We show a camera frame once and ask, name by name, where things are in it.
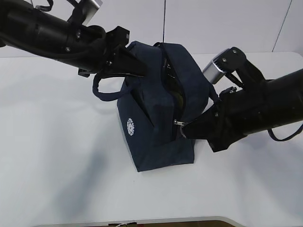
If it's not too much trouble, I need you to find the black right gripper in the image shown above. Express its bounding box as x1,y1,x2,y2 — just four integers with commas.
182,87,263,152

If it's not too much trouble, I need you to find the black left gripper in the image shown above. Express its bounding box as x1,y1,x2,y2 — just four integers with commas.
63,26,147,77

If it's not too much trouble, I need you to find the navy blue lunch bag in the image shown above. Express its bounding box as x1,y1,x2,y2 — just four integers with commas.
92,41,219,172

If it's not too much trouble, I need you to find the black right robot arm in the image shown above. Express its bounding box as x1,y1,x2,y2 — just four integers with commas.
180,70,303,152

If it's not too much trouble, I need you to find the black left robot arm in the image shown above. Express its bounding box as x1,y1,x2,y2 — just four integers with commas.
0,0,147,78

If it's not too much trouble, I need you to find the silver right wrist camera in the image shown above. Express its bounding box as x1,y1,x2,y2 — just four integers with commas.
202,47,265,86

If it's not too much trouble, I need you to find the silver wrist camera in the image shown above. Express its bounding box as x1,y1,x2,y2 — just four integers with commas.
68,0,103,25
202,47,265,86

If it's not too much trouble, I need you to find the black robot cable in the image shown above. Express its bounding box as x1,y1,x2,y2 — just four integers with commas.
267,122,303,142

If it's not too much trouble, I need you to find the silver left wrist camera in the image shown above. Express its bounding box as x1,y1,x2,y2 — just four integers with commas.
68,0,103,25

